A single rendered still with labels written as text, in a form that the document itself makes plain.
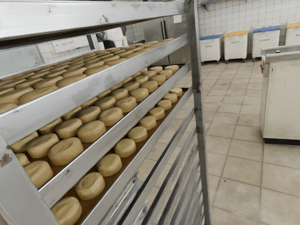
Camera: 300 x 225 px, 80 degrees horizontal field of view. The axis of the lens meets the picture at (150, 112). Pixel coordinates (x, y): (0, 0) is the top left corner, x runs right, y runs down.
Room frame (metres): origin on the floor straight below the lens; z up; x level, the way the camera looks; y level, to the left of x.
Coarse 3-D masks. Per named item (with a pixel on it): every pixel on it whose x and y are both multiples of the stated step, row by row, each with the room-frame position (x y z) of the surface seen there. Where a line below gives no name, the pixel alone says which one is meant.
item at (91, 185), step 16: (176, 96) 0.58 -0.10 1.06; (160, 112) 0.47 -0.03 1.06; (144, 128) 0.40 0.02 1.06; (128, 144) 0.35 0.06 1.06; (112, 160) 0.30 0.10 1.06; (128, 160) 0.31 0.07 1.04; (96, 176) 0.26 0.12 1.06; (112, 176) 0.28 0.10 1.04; (80, 192) 0.23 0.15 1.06; (96, 192) 0.23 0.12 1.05; (64, 208) 0.21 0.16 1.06; (80, 208) 0.21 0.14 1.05; (64, 224) 0.18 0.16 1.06
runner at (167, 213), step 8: (192, 152) 0.62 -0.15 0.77; (192, 160) 0.56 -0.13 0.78; (184, 168) 0.54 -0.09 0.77; (184, 176) 0.48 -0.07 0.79; (176, 184) 0.47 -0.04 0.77; (176, 192) 0.41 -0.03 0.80; (168, 200) 0.41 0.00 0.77; (176, 200) 0.40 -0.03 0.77; (168, 208) 0.38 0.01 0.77; (168, 216) 0.35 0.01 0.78; (160, 224) 0.34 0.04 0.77
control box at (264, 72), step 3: (261, 57) 1.68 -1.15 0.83; (264, 57) 1.62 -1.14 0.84; (264, 60) 1.52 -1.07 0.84; (261, 63) 1.65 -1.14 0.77; (264, 63) 1.49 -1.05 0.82; (267, 63) 1.47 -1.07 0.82; (264, 66) 1.49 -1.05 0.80; (267, 66) 1.47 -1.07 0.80; (264, 69) 1.48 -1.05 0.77; (267, 69) 1.47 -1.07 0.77; (261, 72) 1.60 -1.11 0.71; (264, 72) 1.48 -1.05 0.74; (267, 72) 1.47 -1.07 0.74; (264, 75) 1.48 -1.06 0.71; (267, 75) 1.47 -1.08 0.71
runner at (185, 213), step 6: (198, 174) 0.66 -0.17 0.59; (198, 180) 0.60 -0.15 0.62; (192, 186) 0.60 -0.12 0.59; (198, 186) 0.59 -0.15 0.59; (192, 192) 0.57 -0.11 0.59; (192, 198) 0.52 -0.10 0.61; (186, 204) 0.51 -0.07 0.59; (186, 210) 0.49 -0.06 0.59; (186, 216) 0.45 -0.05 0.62; (180, 222) 0.45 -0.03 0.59; (186, 222) 0.44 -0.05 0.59
